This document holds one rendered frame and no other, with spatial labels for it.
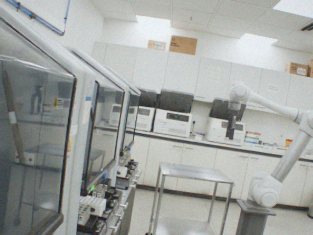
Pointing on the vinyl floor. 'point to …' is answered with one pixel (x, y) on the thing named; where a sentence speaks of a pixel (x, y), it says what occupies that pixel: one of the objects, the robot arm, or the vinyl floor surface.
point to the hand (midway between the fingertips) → (229, 136)
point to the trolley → (198, 174)
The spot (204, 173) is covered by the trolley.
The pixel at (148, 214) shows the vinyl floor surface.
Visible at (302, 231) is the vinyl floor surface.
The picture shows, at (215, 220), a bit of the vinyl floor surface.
